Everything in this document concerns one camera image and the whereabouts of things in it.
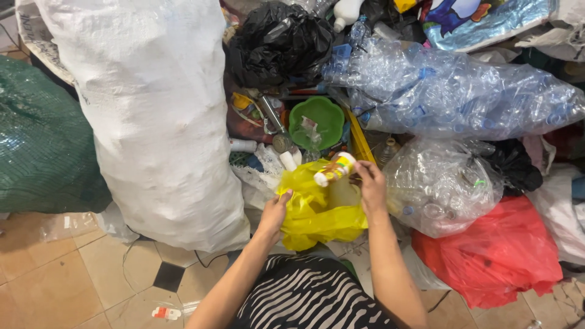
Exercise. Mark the person's left hand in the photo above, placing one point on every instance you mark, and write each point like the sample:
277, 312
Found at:
272, 214

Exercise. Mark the person's right hand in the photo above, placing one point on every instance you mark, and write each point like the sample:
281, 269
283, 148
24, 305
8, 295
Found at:
372, 187

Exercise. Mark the person's right fingers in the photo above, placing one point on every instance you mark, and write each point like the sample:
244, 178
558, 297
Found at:
360, 172

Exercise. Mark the white bottle with colourful label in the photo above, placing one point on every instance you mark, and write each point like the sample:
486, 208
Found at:
336, 168

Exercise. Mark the yellow plastic bag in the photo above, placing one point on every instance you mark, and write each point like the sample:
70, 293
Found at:
320, 205

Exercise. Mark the brownish clear plastic bottle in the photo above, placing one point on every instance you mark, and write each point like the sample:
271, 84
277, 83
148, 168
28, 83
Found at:
387, 151

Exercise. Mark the green plastic bowl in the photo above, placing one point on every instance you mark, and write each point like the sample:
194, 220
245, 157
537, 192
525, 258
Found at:
316, 119

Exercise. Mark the small white plastic tube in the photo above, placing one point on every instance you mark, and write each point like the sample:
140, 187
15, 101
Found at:
288, 161

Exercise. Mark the clear bag of crushed plastics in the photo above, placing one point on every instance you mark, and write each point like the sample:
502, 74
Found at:
438, 187

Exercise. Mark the white lace cloth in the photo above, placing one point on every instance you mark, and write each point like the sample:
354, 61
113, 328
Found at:
263, 171

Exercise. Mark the metal tube with round cap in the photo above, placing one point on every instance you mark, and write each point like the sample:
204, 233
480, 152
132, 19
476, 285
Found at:
276, 122

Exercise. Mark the white cylindrical container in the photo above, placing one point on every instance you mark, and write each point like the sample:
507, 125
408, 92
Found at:
243, 145

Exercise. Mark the clear bag of plastic bottles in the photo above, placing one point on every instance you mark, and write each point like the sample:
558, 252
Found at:
452, 91

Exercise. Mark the person's striped clothing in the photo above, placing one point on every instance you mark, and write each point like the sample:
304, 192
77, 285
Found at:
306, 294

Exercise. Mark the red plastic bag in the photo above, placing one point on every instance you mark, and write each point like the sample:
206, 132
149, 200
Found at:
489, 256

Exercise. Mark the small black plastic bag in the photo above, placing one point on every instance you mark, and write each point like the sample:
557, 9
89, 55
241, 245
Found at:
514, 167

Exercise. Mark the white plastic bottle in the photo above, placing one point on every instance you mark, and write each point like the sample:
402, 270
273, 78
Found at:
345, 13

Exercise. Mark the colourful printed foil bag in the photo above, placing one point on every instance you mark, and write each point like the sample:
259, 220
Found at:
480, 20

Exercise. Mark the white plastic bag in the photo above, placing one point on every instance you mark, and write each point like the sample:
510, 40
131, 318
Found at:
560, 210

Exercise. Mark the large white woven sack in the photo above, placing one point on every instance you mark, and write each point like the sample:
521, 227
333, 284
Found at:
155, 114

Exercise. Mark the red and white wrapper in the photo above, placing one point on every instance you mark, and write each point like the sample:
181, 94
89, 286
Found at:
166, 313

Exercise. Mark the clear plastic sheet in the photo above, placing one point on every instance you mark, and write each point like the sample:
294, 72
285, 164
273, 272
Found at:
68, 225

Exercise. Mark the green mesh sack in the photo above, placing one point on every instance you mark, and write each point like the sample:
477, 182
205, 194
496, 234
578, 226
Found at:
43, 141

